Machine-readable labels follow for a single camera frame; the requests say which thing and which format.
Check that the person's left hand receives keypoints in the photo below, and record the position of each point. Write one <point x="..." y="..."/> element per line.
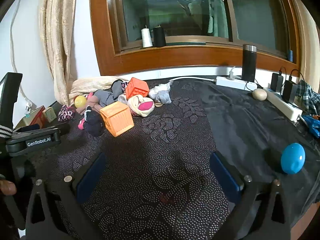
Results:
<point x="7" y="188"/>

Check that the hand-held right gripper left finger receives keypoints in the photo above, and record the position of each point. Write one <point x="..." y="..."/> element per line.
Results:
<point x="91" y="177"/>

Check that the white pink sock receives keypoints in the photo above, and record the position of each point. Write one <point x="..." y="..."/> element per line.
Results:
<point x="140" y="106"/>

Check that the plaid cloth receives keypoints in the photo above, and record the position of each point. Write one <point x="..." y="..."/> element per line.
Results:
<point x="308" y="96"/>

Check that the beige stocking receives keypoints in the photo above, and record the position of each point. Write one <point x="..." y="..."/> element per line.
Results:
<point x="90" y="103"/>

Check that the orange slatted toy cube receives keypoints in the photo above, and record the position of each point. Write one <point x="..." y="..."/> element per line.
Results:
<point x="117" y="118"/>

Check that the black power adapter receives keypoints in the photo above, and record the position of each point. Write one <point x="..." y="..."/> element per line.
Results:
<point x="276" y="82"/>
<point x="290" y="91"/>

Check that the blue plastic bag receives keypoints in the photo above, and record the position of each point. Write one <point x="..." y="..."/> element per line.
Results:
<point x="312" y="125"/>

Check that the orange embossed toy cube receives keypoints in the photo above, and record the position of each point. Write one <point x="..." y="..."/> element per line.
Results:
<point x="136" y="88"/>

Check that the dark navy sock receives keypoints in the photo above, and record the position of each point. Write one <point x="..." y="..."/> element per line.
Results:
<point x="93" y="122"/>

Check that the white thread spool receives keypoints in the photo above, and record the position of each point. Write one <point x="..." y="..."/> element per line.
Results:
<point x="146" y="38"/>

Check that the grey sock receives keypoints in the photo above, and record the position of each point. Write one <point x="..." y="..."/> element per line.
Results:
<point x="107" y="96"/>

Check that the black thermos flask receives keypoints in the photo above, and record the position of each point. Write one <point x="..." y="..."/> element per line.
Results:
<point x="248" y="63"/>

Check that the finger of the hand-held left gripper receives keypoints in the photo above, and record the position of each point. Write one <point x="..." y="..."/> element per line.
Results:
<point x="63" y="128"/>

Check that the wooden egg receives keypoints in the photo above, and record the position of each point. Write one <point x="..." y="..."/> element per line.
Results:
<point x="259" y="95"/>

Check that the blue plastic egg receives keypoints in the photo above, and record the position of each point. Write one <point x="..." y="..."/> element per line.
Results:
<point x="293" y="158"/>

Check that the white fluffy stuffing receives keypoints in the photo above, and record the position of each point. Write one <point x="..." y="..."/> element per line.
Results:
<point x="161" y="93"/>

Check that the red box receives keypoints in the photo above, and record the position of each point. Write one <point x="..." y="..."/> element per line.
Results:
<point x="30" y="120"/>

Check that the small beige box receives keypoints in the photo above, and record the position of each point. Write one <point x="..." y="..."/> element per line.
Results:
<point x="50" y="114"/>

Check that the black thread spool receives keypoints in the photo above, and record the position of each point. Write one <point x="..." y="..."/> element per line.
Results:
<point x="159" y="37"/>

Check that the long white power strip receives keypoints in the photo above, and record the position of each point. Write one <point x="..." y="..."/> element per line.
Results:
<point x="282" y="103"/>

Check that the wooden window frame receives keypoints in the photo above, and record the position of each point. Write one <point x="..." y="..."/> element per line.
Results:
<point x="175" y="57"/>

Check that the yellow plastic ball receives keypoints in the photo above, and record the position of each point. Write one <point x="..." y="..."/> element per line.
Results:
<point x="80" y="101"/>

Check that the cream curtain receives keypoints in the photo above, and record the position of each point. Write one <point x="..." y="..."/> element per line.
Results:
<point x="58" y="42"/>

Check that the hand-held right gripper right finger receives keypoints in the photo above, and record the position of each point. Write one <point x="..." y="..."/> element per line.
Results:
<point x="225" y="177"/>

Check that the green hanging cloth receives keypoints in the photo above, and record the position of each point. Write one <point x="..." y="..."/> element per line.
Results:
<point x="217" y="10"/>

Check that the beige side curtain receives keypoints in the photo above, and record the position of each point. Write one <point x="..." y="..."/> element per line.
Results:
<point x="308" y="42"/>

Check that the blue thread spool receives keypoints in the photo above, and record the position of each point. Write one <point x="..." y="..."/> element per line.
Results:
<point x="290" y="55"/>

